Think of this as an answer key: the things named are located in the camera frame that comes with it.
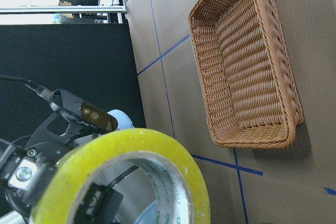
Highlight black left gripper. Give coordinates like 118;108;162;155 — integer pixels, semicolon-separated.
1;113;123;223

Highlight brown wicker basket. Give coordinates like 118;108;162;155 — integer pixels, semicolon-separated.
188;0;303;149

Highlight black camera cable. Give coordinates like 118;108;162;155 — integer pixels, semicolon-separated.
0;74;55;101

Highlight yellow clear tape roll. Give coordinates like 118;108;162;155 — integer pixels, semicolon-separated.
30;128;211;223

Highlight silver aluminium rail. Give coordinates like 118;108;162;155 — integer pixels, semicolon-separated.
1;5;127;15

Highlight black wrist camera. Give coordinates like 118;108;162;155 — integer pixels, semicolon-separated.
49;89;118;134

